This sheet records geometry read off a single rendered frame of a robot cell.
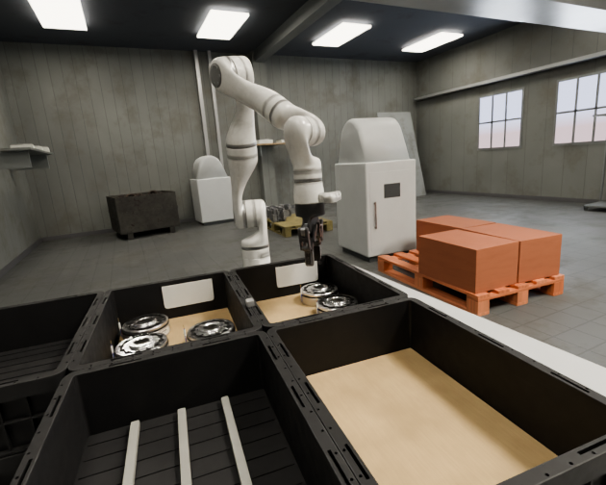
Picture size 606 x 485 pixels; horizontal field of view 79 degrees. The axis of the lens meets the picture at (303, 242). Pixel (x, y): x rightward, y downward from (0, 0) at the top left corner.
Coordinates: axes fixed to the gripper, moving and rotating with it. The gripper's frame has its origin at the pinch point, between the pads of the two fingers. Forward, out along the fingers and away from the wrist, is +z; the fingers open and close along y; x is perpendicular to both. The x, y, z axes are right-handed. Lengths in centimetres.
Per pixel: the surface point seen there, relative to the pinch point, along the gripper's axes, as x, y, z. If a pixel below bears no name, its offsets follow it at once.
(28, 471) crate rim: -8, 68, 3
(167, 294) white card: -34.6, 15.2, 6.5
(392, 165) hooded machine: -13, -335, -13
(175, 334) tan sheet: -27.6, 22.8, 13.0
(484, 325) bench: 43, -22, 26
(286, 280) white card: -10.1, -4.6, 8.3
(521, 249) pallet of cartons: 92, -219, 52
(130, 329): -35.5, 27.9, 10.1
